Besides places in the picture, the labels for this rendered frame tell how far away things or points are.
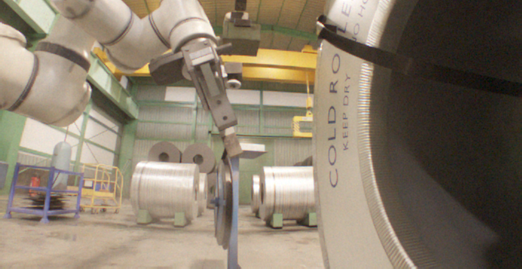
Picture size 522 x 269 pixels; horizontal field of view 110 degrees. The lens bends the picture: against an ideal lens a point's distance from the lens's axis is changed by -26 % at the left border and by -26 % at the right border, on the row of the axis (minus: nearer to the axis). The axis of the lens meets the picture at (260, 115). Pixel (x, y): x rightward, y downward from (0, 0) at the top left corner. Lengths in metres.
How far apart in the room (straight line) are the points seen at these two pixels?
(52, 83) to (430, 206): 0.88
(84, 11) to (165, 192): 4.69
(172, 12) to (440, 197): 0.65
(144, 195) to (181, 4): 4.81
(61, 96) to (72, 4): 0.31
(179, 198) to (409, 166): 4.65
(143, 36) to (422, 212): 0.64
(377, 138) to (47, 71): 0.77
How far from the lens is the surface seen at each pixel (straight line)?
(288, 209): 5.13
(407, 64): 0.50
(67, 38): 0.76
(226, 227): 1.51
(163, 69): 0.43
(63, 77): 0.71
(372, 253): 0.53
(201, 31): 0.44
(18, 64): 0.67
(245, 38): 1.31
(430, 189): 0.58
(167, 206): 5.11
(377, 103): 0.53
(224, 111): 0.30
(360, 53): 0.53
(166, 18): 0.50
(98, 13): 0.46
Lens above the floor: 0.69
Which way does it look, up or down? 19 degrees up
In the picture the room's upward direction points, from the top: straight up
